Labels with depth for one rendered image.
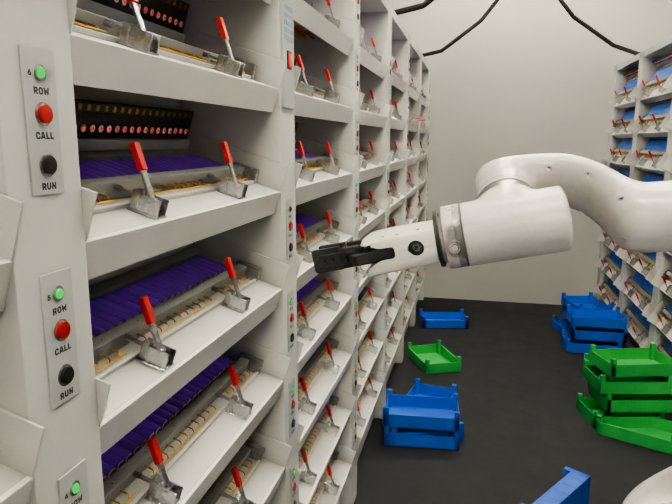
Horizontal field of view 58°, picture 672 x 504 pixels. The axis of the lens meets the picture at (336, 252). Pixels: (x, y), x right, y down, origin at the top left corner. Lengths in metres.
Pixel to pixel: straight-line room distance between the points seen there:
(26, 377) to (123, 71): 0.33
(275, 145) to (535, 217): 0.57
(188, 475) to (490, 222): 0.55
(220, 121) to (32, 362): 0.73
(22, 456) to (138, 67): 0.41
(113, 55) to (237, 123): 0.54
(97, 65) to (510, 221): 0.50
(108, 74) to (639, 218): 0.62
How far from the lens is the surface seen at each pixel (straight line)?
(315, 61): 1.89
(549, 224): 0.78
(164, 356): 0.80
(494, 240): 0.78
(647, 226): 0.81
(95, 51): 0.67
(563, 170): 0.86
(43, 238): 0.58
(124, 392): 0.75
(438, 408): 2.74
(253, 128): 1.19
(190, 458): 0.98
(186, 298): 0.97
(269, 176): 1.18
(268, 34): 1.19
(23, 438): 0.60
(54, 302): 0.60
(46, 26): 0.61
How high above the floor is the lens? 1.22
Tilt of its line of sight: 10 degrees down
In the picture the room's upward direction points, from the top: straight up
